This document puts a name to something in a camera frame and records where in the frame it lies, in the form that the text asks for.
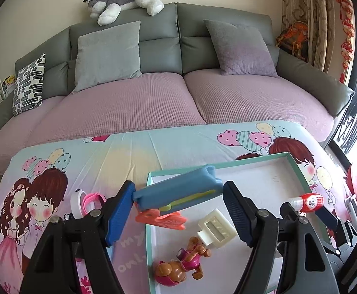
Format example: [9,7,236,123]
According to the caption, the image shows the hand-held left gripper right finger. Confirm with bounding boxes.
[223,181,340,294]

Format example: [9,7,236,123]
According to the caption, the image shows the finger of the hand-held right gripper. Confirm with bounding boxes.
[280,202,309,227]
[316,204,341,245]

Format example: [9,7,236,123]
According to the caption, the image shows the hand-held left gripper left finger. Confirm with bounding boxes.
[19,181,135,294]

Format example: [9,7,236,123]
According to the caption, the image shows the red bottle with white cap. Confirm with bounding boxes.
[292,194,324,212]

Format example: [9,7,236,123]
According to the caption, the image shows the white plastic tube squeezer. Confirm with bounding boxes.
[197,208,237,246]

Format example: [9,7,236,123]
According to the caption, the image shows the teal cardboard box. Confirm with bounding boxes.
[146,152,315,294]

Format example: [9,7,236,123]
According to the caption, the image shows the white tape roll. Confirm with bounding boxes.
[70,188,89,220]

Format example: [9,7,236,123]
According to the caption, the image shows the blue orange plastic case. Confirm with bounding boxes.
[133,165,224,231]

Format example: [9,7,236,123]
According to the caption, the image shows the pink brown puppy toy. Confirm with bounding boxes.
[152,236,212,284]

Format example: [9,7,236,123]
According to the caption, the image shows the pink sofa cover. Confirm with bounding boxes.
[0,70,335,172]

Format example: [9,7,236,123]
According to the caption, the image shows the black metal railing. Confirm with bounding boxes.
[334,81,357,154]

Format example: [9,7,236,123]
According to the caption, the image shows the black white patterned pillow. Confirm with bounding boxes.
[12,53,46,117]

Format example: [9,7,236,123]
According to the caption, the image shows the light grey pillow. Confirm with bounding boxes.
[72,21,143,94]

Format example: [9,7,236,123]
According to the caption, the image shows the grey purple pillow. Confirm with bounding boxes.
[203,19,278,77]

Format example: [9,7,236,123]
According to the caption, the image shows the yellow books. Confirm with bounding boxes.
[1,75,17,93]

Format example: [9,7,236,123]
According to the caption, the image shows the red hanging decoration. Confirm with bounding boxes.
[336,0,356,83]

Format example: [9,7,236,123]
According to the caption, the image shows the grey sofa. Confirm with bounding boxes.
[0,1,355,172]

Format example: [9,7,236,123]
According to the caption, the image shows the beige patterned curtain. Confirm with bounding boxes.
[281,0,355,77]

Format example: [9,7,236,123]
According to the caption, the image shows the grey white plush dog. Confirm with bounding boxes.
[83,0,164,26]

